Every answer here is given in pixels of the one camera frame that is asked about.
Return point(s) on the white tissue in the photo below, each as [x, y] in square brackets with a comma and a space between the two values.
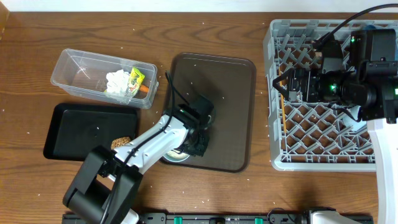
[117, 82]

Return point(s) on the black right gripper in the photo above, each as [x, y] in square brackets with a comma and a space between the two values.
[296, 84]

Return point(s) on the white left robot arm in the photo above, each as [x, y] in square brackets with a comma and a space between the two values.
[107, 182]

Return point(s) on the orange carrot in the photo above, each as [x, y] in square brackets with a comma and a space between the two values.
[144, 89]

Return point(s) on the grey dishwasher rack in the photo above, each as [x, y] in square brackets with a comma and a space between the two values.
[316, 138]

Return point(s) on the foil snack wrapper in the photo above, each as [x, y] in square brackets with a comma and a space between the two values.
[135, 80]

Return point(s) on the wooden chopstick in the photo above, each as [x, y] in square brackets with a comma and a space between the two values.
[282, 107]

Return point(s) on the black waste bin tray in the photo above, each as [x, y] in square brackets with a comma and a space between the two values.
[76, 129]

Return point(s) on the clear plastic container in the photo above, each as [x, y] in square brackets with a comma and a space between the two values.
[83, 74]

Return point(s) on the light blue cup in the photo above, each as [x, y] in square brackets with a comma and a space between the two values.
[351, 120]

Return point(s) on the brown food scraps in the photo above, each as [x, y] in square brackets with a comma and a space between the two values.
[120, 142]

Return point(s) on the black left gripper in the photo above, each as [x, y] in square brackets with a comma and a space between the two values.
[198, 142]

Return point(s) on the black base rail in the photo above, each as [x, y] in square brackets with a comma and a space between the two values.
[277, 216]

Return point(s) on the light blue rice bowl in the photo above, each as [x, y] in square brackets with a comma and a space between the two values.
[174, 156]

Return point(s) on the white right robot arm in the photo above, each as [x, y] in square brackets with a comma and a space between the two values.
[372, 86]

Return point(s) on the brown serving tray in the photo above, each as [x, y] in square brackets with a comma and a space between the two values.
[229, 83]

